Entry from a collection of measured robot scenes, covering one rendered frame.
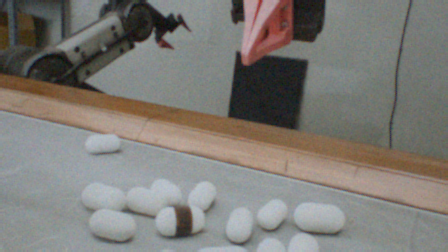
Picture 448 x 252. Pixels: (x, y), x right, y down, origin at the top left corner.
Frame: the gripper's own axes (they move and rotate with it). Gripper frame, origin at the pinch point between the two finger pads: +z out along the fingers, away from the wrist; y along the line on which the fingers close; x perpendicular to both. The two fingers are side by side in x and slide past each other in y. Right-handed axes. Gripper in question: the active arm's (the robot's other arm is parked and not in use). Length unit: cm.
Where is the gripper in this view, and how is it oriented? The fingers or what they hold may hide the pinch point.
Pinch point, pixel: (248, 53)
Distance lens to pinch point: 36.7
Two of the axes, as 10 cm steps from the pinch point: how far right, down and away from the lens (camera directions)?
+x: 1.5, 6.2, 7.7
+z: -3.6, 7.6, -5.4
